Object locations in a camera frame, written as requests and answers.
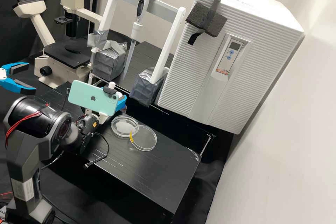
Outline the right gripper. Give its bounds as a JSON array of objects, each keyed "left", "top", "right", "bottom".
[{"left": 98, "top": 95, "right": 127, "bottom": 125}]

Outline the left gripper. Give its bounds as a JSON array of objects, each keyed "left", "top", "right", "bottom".
[{"left": 0, "top": 62, "right": 37, "bottom": 95}]

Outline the petri dish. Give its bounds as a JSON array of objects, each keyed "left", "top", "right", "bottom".
[{"left": 110, "top": 115, "right": 140, "bottom": 139}]

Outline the grey taped block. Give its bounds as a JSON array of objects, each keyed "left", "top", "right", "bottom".
[
  {"left": 90, "top": 31, "right": 128, "bottom": 82},
  {"left": 129, "top": 67, "right": 169, "bottom": 108}
]

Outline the cream microscope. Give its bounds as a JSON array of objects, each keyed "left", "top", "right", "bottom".
[{"left": 12, "top": 0, "right": 103, "bottom": 83}]

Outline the petri dish lid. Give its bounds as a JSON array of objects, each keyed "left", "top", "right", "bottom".
[{"left": 129, "top": 125, "right": 158, "bottom": 152}]

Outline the black platform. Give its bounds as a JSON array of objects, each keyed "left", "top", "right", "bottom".
[
  {"left": 89, "top": 29, "right": 217, "bottom": 162},
  {"left": 36, "top": 82, "right": 202, "bottom": 216}
]

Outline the white pipette stand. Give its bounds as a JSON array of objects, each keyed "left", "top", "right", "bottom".
[{"left": 88, "top": 0, "right": 187, "bottom": 86}]

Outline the pipette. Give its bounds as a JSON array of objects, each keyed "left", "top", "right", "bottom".
[{"left": 122, "top": 0, "right": 155, "bottom": 82}]

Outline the incubator door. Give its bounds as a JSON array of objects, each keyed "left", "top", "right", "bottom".
[{"left": 155, "top": 0, "right": 305, "bottom": 135}]

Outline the right wrist camera phone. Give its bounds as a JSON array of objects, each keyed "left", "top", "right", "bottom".
[{"left": 68, "top": 79, "right": 124, "bottom": 125}]

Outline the black cable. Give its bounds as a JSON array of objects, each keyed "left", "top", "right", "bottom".
[{"left": 41, "top": 131, "right": 110, "bottom": 170}]

